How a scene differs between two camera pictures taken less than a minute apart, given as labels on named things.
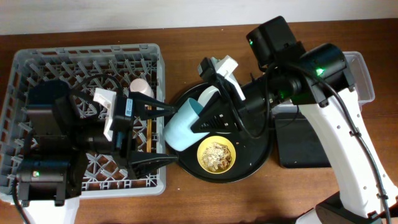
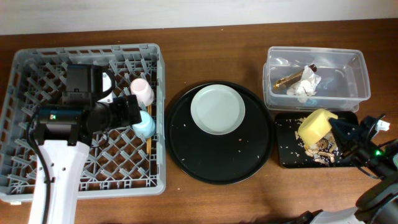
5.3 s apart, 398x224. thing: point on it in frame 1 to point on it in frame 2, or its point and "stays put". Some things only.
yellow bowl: (216, 154) to (315, 126)
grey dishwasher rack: (83, 69) stays put
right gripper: (236, 112) to (348, 143)
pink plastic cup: (140, 85) stays put
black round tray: (252, 152) stays put
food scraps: (216, 156) to (323, 152)
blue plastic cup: (178, 133) to (145, 128)
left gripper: (125, 134) to (131, 110)
